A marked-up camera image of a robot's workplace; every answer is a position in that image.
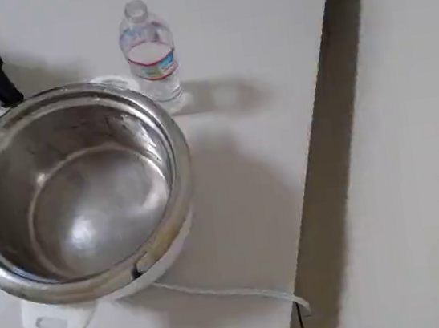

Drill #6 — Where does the clear plastic water bottle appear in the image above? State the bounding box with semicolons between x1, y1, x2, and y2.
113;0;189;120

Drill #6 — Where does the white rice cooker body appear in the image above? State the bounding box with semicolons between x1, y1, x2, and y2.
0;67;209;328

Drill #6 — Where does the steel inner cooking pot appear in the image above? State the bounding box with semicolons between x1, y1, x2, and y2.
0;70;208;314

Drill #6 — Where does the white power cord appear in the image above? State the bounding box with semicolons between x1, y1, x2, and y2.
149;261;315;328

